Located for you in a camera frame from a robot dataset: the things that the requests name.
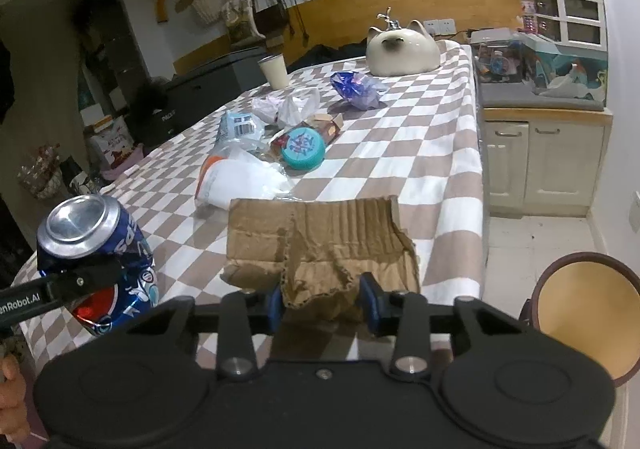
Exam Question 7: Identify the white wall socket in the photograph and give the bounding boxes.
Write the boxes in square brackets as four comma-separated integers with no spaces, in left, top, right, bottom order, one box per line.
[423,19,457,35]

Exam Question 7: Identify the crushed blue Pepsi can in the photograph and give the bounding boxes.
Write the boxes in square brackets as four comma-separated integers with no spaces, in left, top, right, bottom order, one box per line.
[37,194,160,336]

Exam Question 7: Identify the person's left hand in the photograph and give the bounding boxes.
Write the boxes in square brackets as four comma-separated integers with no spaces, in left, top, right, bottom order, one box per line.
[0,355,30,443]

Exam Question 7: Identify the white drawer organizer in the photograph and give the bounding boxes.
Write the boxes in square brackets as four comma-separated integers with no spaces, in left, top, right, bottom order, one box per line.
[533,0,608,51]

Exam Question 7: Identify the dark grey storage box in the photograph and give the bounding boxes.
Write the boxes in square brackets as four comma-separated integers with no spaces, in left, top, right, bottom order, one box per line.
[160,47,267,138]

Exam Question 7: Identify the light blue labelled plastic bag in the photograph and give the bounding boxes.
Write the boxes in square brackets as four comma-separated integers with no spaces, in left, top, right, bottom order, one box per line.
[214,111,267,152]

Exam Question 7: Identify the checkered tablecloth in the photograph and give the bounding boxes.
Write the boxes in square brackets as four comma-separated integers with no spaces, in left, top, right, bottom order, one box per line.
[12,41,486,370]

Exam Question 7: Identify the beige round trash bin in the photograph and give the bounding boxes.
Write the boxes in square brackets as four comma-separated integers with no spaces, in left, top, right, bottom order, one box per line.
[518,252,639,387]

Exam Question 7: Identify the white paper cup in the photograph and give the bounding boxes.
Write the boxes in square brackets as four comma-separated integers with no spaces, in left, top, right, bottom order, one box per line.
[258,53,290,90]

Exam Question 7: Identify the blue purple plastic wrapper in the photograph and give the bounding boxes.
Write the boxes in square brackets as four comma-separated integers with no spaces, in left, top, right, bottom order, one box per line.
[330,71,388,111]

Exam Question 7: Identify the cream cabinet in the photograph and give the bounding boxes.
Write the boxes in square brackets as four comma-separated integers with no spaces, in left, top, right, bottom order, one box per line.
[482,108,613,217]

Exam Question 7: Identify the cream cat-shaped ceramic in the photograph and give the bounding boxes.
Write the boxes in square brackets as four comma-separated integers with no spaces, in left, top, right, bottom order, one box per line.
[366,20,440,77]

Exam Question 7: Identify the small brown carton box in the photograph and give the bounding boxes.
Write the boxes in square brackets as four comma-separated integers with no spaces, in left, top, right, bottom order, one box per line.
[306,113,344,146]

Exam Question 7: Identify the teal round lid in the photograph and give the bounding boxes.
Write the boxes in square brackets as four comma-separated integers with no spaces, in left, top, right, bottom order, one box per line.
[281,127,326,170]

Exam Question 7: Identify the torn brown cardboard piece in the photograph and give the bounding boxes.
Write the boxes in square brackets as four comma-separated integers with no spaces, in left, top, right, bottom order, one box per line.
[222,196,420,322]

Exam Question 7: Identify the white orange plastic bag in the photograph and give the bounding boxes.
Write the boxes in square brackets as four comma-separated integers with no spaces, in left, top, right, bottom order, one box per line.
[194,146,294,210]

